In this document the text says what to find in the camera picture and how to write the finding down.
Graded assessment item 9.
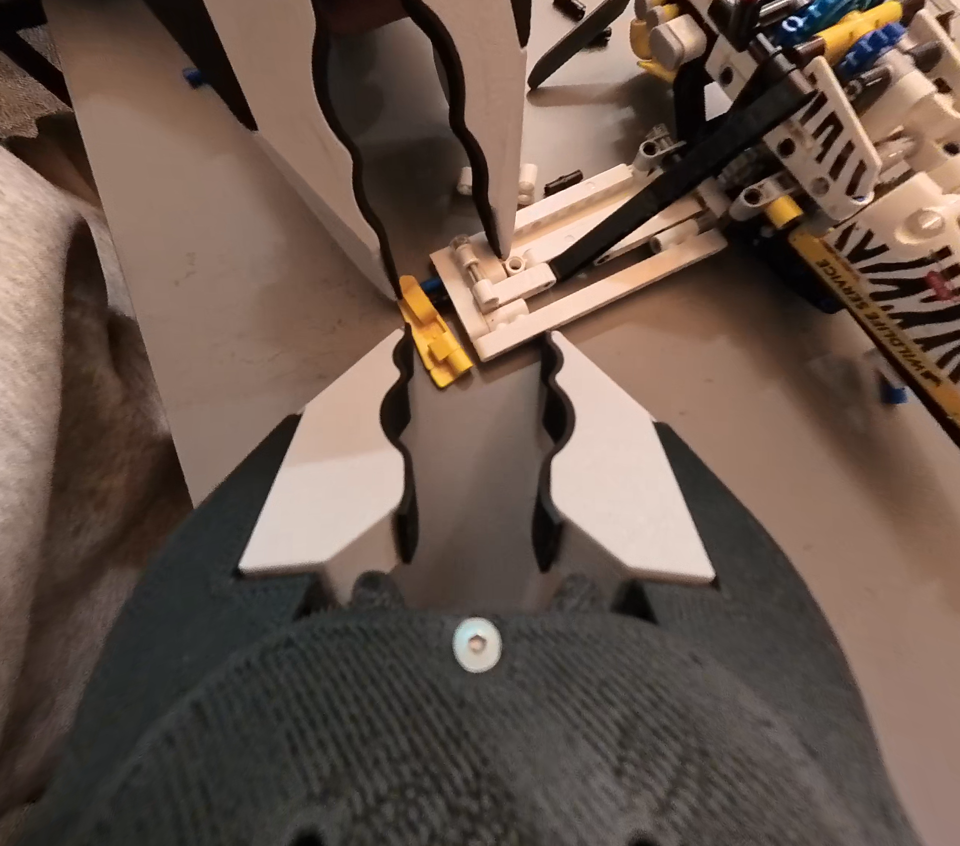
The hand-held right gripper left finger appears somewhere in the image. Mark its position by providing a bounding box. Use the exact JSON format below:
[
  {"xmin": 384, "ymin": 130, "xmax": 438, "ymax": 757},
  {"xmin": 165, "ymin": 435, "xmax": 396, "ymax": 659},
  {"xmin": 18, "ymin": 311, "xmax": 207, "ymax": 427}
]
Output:
[{"xmin": 237, "ymin": 327, "xmax": 420, "ymax": 597}]

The white lego connector piece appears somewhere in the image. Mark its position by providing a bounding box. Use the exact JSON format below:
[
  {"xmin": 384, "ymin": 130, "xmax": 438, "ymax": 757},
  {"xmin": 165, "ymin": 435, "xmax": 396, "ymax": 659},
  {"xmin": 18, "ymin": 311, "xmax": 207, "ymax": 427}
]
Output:
[{"xmin": 457, "ymin": 164, "xmax": 540, "ymax": 198}]

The yellow lego piece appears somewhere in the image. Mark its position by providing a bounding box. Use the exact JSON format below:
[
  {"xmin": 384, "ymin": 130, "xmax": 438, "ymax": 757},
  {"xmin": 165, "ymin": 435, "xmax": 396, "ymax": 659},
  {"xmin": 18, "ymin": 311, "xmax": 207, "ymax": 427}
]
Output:
[{"xmin": 397, "ymin": 275, "xmax": 475, "ymax": 390}]

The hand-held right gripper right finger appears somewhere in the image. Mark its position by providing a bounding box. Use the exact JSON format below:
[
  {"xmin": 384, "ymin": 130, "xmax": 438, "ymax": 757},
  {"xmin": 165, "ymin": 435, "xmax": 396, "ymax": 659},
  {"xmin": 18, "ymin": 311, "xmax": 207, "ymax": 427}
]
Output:
[{"xmin": 529, "ymin": 329, "xmax": 719, "ymax": 585}]

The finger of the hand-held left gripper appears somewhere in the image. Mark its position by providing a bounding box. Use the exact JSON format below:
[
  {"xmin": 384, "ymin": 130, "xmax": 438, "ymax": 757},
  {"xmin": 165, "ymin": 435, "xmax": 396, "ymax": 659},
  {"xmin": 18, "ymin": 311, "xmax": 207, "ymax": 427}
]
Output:
[
  {"xmin": 171, "ymin": 0, "xmax": 402, "ymax": 300},
  {"xmin": 391, "ymin": 0, "xmax": 526, "ymax": 258}
]

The lego helicopter model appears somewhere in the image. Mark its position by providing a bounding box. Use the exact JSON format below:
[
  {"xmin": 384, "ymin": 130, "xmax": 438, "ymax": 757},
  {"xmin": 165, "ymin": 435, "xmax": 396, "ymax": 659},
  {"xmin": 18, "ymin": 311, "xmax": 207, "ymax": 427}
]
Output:
[{"xmin": 429, "ymin": 0, "xmax": 960, "ymax": 446}]

